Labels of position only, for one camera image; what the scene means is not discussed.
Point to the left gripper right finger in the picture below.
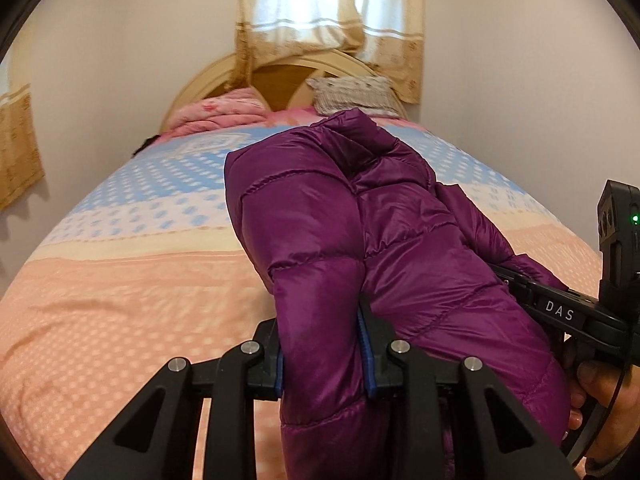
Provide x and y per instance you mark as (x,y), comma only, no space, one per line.
(448,420)

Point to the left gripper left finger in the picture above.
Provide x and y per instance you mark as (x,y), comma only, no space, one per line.
(185,405)

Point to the grey striped pillow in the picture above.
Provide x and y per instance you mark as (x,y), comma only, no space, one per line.
(373,95)

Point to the purple down jacket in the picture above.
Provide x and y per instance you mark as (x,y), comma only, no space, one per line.
(340,212)

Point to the pink folded blanket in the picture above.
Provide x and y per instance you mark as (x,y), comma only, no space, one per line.
(235,108)

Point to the wooden headboard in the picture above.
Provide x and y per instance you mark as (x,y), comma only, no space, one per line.
(281,85)

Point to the polka dot bed sheet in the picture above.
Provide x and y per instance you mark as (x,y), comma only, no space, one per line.
(146,267)

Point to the beige window curtain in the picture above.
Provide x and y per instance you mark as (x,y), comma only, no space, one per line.
(386,35)

